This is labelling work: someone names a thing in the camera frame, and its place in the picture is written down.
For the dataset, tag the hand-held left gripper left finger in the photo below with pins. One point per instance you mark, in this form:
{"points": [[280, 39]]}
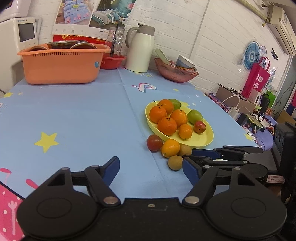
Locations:
{"points": [[112, 169]]}

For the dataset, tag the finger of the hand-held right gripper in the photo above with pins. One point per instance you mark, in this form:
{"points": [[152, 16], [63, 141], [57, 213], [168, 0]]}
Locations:
{"points": [[208, 161], [204, 152]]}

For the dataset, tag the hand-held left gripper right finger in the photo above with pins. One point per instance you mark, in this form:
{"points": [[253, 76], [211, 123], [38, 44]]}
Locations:
{"points": [[192, 171]]}

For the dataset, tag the yellow plastic plate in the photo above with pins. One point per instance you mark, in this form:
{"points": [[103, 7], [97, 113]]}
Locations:
{"points": [[201, 139]]}

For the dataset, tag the brown kiwi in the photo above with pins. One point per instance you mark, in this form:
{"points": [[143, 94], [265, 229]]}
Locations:
{"points": [[175, 162], [185, 150]]}

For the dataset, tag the red apple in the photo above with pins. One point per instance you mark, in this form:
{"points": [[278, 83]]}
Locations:
{"points": [[199, 126]]}

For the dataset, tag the small orange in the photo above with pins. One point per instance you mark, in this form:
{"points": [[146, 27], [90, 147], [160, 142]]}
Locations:
{"points": [[170, 147], [185, 131]]}

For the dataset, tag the green mango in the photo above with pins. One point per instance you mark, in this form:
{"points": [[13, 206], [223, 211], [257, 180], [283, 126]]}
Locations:
{"points": [[175, 104], [195, 117]]}

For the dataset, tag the dark red plum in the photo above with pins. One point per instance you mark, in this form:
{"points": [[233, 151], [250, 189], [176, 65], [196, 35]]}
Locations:
{"points": [[154, 142]]}

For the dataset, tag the large orange with long stem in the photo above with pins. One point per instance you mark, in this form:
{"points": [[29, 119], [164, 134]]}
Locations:
{"points": [[158, 114]]}

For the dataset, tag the white round device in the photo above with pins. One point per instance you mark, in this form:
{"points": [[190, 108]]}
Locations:
{"points": [[251, 136]]}

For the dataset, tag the small black box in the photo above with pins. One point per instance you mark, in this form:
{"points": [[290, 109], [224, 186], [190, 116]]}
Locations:
{"points": [[242, 120]]}

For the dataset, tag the purple patterned cloth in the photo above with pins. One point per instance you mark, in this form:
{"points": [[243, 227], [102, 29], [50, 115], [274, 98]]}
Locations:
{"points": [[216, 100]]}

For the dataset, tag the green bag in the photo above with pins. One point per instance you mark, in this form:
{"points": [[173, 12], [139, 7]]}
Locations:
{"points": [[272, 98]]}

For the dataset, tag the blue printed tablecloth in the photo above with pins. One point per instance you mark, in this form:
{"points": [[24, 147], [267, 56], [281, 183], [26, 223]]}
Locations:
{"points": [[81, 115]]}

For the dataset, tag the cardboard box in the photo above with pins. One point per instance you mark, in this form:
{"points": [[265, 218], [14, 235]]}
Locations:
{"points": [[225, 92]]}

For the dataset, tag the red gift bag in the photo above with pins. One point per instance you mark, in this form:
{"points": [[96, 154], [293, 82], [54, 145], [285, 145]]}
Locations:
{"points": [[256, 81]]}

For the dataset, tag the pink glass bowl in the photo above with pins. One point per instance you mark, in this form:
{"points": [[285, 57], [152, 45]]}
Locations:
{"points": [[175, 74]]}

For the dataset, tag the pale blue bowl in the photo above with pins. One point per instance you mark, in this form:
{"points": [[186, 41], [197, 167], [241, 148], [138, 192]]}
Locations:
{"points": [[185, 61]]}

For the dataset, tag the red small bowl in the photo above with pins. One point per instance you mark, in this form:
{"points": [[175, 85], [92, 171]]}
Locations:
{"points": [[112, 62]]}

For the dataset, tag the blue round hand fan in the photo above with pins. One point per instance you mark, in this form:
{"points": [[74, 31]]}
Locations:
{"points": [[252, 55]]}

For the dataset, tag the orange plastic basket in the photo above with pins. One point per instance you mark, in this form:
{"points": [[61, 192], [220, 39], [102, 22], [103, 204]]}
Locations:
{"points": [[60, 69]]}

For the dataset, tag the white thermos jug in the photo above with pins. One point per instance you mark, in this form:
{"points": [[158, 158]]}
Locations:
{"points": [[140, 51]]}

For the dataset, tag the steel lid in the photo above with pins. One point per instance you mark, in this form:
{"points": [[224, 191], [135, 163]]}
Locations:
{"points": [[87, 45]]}

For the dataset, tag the white air conditioner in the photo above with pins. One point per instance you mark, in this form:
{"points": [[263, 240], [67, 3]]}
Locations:
{"points": [[282, 30]]}

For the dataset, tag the steel pan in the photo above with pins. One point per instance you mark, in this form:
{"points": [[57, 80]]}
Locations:
{"points": [[60, 44]]}

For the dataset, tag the steel bowl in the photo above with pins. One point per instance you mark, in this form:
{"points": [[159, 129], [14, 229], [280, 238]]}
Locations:
{"points": [[39, 48]]}

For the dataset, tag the white appliance with screen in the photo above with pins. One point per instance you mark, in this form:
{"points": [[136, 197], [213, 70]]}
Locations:
{"points": [[13, 34]]}

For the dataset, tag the white water purifier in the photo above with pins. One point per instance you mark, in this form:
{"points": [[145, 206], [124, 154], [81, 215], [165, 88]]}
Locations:
{"points": [[34, 11]]}

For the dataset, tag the wall poster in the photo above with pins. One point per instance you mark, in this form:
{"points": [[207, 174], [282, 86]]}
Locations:
{"points": [[92, 16]]}

